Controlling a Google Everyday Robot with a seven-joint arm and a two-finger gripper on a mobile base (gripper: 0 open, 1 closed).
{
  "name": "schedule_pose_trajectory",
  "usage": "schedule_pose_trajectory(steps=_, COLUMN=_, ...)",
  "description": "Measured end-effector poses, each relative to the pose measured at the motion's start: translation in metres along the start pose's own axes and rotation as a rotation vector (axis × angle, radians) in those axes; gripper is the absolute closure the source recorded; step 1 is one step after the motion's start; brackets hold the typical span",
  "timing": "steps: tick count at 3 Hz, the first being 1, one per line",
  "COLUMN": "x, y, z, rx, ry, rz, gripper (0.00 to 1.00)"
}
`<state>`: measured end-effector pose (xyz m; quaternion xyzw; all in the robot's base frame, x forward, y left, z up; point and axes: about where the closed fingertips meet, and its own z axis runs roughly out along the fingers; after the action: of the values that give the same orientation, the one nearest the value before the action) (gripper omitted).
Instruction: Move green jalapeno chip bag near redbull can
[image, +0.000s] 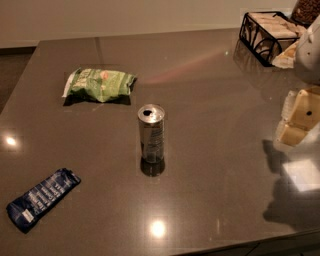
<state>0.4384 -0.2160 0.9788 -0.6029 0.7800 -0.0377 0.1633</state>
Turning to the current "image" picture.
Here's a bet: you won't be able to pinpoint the white packets in basket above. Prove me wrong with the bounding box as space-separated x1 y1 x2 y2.
245 12 306 69

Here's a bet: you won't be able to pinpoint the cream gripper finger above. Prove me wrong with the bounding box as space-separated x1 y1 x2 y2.
275 121 308 147

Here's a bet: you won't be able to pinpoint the jar of brown snacks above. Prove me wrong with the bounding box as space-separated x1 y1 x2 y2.
291 0 320 25

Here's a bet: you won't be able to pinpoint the green jalapeno chip bag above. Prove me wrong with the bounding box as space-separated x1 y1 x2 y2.
63 68 136 103

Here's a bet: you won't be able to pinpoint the black wire basket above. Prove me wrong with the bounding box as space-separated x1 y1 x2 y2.
239 11 300 67

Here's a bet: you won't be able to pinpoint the dark blue snack packet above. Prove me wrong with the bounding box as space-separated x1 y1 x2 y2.
6 168 81 233

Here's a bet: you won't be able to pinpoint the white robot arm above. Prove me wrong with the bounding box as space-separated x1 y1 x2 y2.
273 16 320 151

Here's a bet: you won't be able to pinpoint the silver redbull can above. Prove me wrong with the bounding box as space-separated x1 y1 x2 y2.
137 104 165 164

